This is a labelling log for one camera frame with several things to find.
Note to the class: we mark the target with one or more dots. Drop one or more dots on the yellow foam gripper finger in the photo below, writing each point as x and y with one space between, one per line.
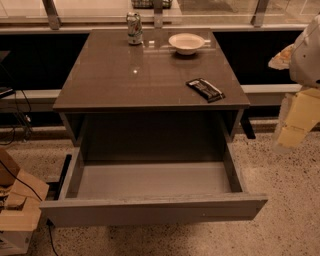
282 59
299 114

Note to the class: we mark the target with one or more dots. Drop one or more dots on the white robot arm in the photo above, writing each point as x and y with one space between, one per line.
304 67

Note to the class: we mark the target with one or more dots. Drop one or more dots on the grey cabinet with glossy top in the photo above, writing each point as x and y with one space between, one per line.
136 97

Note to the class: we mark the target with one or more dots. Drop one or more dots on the open grey top drawer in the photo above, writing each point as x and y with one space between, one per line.
110 186

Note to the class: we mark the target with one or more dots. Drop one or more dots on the white bowl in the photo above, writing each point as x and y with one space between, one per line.
186 43

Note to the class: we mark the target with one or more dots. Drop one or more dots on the green white soda can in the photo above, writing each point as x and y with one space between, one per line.
135 33

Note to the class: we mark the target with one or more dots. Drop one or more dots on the cardboard box stack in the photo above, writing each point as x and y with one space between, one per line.
21 195

